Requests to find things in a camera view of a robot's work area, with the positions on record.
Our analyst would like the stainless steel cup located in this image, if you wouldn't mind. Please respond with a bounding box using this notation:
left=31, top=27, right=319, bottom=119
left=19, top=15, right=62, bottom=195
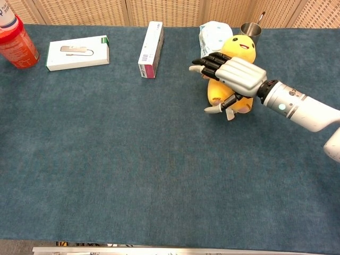
left=238, top=22, right=262, bottom=45

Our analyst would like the teal felt table mat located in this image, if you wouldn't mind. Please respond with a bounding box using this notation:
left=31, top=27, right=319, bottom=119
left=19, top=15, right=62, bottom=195
left=0, top=23, right=340, bottom=254

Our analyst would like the white tube with blue print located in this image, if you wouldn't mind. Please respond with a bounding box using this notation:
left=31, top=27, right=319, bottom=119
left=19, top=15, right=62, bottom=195
left=0, top=0, right=18, bottom=28

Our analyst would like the long white magenta box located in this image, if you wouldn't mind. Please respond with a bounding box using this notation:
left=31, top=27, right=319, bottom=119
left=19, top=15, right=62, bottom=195
left=138, top=21, right=165, bottom=79

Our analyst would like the white USB hub box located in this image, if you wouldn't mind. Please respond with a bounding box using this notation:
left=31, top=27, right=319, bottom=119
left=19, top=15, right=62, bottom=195
left=45, top=35, right=111, bottom=72

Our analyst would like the woven rattan folding screen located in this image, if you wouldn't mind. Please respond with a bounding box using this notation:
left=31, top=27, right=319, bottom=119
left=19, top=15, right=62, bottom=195
left=0, top=0, right=340, bottom=29

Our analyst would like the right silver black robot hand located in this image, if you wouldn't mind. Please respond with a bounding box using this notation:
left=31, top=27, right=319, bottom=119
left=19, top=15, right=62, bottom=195
left=189, top=52, right=268, bottom=114

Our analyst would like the red plastic bottle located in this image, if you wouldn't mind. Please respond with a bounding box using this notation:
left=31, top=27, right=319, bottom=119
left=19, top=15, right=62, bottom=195
left=0, top=14, right=40, bottom=70

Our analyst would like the aluminium frame rail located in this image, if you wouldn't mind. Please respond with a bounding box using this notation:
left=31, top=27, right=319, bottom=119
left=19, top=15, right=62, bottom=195
left=32, top=246, right=311, bottom=255

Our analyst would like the yellow plush toy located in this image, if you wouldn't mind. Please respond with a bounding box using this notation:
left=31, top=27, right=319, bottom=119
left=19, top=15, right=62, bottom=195
left=202, top=35, right=257, bottom=122

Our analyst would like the white wet wipes pack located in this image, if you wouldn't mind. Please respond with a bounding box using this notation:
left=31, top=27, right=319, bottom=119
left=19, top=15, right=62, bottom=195
left=198, top=21, right=234, bottom=58

